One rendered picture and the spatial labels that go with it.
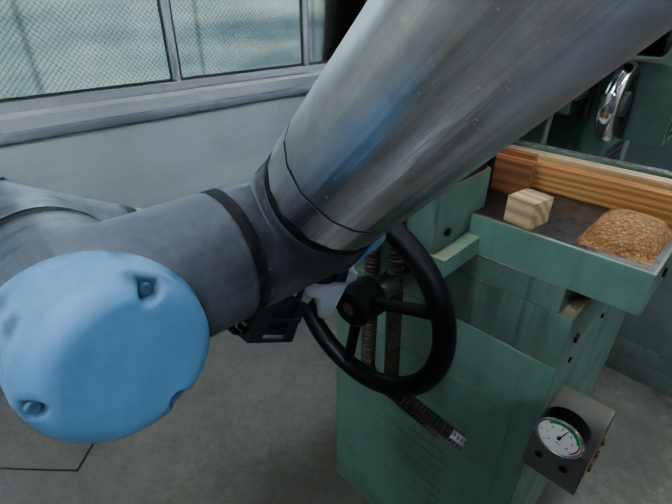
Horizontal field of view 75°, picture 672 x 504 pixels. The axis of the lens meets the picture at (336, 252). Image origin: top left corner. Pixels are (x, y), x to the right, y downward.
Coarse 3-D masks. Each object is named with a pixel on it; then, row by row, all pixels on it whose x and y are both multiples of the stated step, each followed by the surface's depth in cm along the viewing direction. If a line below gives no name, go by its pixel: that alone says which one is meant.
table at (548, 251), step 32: (544, 192) 70; (480, 224) 63; (512, 224) 60; (544, 224) 60; (576, 224) 60; (448, 256) 59; (512, 256) 61; (544, 256) 58; (576, 256) 55; (608, 256) 53; (576, 288) 56; (608, 288) 53; (640, 288) 51
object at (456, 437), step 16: (368, 256) 65; (368, 272) 66; (400, 272) 62; (400, 320) 66; (368, 336) 70; (400, 336) 67; (368, 352) 72; (384, 368) 70; (400, 400) 70; (416, 400) 71; (416, 416) 72; (432, 416) 70; (432, 432) 72; (448, 432) 69
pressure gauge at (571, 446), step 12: (552, 408) 60; (564, 408) 59; (540, 420) 60; (552, 420) 59; (564, 420) 58; (576, 420) 58; (540, 432) 61; (552, 432) 59; (564, 432) 58; (576, 432) 56; (588, 432) 58; (552, 444) 60; (564, 444) 59; (576, 444) 57; (564, 456) 59; (576, 456) 58
